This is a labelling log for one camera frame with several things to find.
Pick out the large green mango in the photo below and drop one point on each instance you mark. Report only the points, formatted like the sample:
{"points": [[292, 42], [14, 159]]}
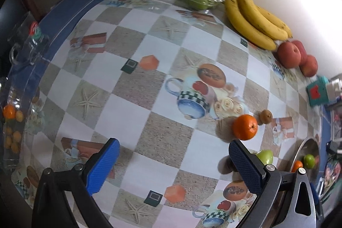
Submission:
{"points": [[265, 156]]}

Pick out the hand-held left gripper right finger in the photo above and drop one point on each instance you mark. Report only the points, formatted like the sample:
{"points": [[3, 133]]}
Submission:
{"points": [[244, 166]]}

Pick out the red apple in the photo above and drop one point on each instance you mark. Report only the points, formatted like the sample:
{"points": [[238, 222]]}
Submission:
{"points": [[309, 65], [287, 54], [301, 47]]}

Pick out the colourful snack packets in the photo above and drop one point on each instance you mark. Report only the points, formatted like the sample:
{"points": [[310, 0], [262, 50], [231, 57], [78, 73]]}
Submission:
{"points": [[331, 174]]}

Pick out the teal toy box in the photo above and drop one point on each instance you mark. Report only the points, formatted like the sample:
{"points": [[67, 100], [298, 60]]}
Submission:
{"points": [[316, 91]]}

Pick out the blue cloth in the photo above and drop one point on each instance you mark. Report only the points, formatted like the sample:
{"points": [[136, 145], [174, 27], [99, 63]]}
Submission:
{"points": [[66, 9]]}

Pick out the checkered printed tablecloth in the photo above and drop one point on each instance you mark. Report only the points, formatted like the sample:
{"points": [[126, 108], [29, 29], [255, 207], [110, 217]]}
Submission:
{"points": [[133, 89]]}

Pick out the small green mango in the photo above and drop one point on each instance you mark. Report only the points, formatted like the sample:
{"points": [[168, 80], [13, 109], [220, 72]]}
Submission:
{"points": [[309, 161]]}

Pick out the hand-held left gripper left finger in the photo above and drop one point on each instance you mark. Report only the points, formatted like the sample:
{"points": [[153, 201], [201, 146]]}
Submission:
{"points": [[103, 166]]}

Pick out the green plum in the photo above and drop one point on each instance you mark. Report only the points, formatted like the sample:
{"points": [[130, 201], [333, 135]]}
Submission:
{"points": [[199, 3]]}

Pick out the dark avocado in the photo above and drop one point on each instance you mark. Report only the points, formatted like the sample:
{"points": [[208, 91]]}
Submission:
{"points": [[226, 165]]}

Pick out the yellow kumquat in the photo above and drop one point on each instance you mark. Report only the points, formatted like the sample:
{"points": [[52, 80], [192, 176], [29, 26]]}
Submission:
{"points": [[19, 115], [17, 135], [8, 130], [15, 147], [8, 141]]}

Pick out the brown kiwi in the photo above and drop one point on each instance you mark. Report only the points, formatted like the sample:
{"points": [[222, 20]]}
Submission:
{"points": [[266, 116]]}

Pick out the yellow banana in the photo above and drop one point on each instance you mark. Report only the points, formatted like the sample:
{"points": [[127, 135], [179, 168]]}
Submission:
{"points": [[280, 23], [261, 19], [245, 25]]}

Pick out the orange with split peel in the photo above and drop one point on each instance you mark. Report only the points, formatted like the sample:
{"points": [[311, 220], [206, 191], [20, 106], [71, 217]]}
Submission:
{"points": [[297, 165]]}

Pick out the tiny orange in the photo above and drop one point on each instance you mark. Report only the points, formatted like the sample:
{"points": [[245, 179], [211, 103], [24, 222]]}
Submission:
{"points": [[9, 111]]}

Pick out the pink plastic bag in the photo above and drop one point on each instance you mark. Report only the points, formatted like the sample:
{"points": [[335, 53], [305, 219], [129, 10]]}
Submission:
{"points": [[337, 123]]}

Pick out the round orange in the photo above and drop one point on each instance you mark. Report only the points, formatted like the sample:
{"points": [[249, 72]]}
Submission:
{"points": [[245, 127]]}

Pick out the white switch socket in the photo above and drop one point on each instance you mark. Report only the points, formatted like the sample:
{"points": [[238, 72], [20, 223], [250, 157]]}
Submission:
{"points": [[335, 89]]}

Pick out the clear plastic container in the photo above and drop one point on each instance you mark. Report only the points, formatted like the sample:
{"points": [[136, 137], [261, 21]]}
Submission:
{"points": [[13, 99]]}

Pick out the clear glass jar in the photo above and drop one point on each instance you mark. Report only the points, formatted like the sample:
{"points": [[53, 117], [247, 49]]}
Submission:
{"points": [[26, 49]]}

